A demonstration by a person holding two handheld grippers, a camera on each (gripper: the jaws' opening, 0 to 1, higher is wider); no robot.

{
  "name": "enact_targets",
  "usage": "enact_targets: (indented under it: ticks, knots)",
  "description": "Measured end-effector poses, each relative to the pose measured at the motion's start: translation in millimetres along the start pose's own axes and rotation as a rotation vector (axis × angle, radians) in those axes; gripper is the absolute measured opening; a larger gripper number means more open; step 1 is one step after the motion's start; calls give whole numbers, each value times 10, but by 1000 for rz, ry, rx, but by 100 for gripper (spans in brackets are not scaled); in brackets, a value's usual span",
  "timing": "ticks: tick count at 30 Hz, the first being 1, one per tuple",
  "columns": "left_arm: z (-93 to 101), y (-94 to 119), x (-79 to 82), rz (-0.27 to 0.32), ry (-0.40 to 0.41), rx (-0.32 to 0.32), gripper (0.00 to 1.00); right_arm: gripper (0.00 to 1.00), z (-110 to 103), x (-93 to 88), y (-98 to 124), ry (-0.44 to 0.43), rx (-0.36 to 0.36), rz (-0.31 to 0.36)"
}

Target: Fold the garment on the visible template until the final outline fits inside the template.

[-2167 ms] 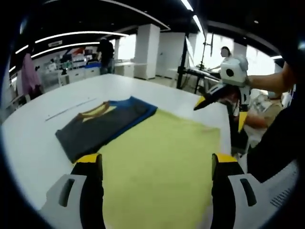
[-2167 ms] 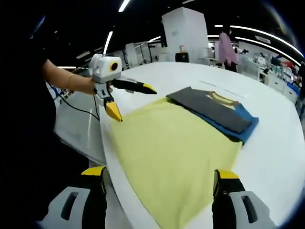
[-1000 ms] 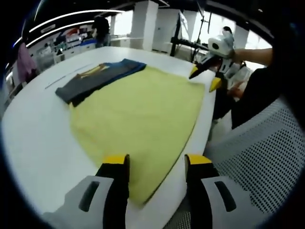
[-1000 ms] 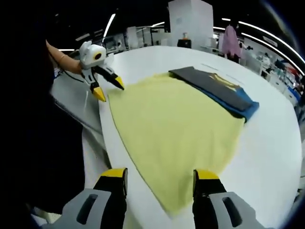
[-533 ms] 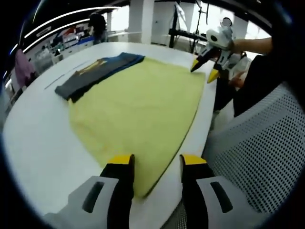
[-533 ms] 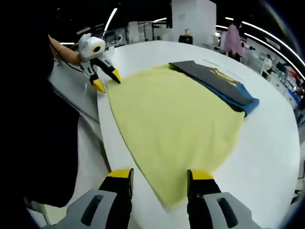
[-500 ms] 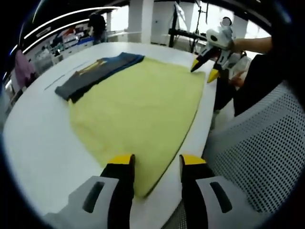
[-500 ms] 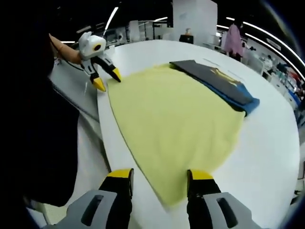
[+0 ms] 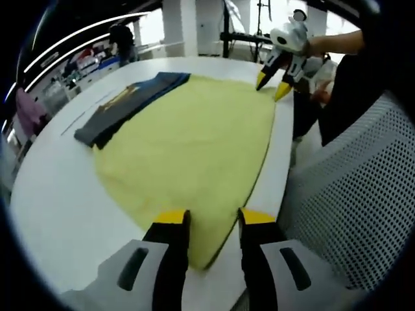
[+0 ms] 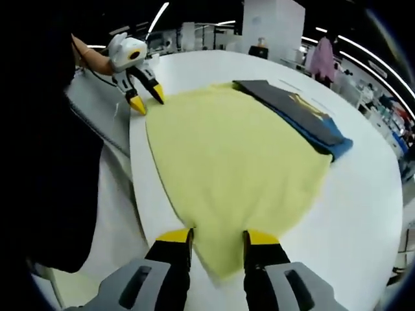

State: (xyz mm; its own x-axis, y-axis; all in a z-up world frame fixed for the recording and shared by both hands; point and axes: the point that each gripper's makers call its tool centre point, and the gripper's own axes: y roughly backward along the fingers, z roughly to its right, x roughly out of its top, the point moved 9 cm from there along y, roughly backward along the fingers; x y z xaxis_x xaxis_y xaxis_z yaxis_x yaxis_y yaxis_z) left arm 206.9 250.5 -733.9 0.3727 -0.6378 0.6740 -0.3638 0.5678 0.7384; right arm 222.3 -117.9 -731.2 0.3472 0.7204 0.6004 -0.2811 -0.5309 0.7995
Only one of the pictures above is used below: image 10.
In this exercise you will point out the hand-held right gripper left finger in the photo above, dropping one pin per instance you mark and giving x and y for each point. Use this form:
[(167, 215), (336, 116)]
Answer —
[(162, 275)]

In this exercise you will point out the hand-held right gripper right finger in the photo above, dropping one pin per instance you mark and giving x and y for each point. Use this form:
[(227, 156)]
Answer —
[(266, 278)]

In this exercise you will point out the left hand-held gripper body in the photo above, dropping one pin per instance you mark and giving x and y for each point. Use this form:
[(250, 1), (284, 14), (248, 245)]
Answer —
[(124, 53)]

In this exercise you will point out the yellow blue grey garment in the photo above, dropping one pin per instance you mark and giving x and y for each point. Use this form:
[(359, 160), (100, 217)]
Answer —
[(227, 162)]

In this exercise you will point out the white ceiling light strip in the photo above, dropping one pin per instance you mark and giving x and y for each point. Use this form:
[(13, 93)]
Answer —
[(159, 16)]

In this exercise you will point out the black low cabinet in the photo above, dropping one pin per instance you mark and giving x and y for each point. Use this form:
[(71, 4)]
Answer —
[(258, 52)]

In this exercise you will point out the person's dark clothing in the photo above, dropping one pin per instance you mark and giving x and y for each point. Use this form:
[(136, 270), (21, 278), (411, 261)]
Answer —
[(39, 162)]

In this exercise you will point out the white square pillar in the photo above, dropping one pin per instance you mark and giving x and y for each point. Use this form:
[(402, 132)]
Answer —
[(275, 29)]

